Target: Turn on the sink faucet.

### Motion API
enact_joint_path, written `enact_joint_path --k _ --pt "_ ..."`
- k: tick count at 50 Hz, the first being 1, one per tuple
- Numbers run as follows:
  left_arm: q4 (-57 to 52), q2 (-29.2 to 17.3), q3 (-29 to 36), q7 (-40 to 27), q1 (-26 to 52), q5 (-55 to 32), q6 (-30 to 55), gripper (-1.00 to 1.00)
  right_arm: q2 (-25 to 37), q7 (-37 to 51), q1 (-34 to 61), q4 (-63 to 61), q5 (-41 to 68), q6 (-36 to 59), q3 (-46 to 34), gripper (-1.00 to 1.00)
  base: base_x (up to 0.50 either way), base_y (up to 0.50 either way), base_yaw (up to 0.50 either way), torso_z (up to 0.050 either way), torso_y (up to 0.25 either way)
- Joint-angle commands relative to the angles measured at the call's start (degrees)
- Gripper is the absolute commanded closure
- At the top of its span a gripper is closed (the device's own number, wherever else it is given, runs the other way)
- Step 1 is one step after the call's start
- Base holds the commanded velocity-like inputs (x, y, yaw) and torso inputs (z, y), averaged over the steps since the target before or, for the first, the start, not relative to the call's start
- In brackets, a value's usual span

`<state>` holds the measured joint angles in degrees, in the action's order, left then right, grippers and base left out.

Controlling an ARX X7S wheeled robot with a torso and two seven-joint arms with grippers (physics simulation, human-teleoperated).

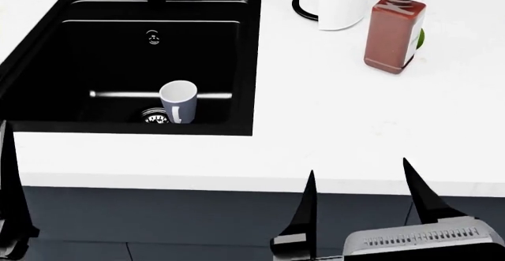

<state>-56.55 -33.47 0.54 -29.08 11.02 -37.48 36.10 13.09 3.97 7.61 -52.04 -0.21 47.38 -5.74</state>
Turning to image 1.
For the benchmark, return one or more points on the black kitchen sink basin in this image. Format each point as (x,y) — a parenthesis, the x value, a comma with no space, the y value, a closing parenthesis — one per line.
(98,60)

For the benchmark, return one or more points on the grey mug white inside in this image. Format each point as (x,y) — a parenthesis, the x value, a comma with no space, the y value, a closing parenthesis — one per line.
(182,104)

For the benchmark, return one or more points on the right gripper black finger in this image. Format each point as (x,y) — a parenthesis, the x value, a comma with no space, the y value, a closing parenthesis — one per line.
(428,202)
(305,213)

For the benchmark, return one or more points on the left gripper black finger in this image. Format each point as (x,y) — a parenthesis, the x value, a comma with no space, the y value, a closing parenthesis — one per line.
(11,178)

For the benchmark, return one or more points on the chrome sink overflow cover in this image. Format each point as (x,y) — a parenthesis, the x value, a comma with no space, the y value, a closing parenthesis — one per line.
(152,37)

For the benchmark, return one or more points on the chrome sink drain strainer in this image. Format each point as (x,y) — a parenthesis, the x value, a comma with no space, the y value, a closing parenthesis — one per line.
(153,116)

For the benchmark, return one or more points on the black round kettle base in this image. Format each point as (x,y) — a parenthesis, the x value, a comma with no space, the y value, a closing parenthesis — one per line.
(299,9)

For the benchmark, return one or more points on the red-brown spice jar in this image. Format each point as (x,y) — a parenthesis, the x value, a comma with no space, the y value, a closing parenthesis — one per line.
(390,36)

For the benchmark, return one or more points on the green round object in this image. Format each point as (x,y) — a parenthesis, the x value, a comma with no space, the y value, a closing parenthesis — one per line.
(421,37)

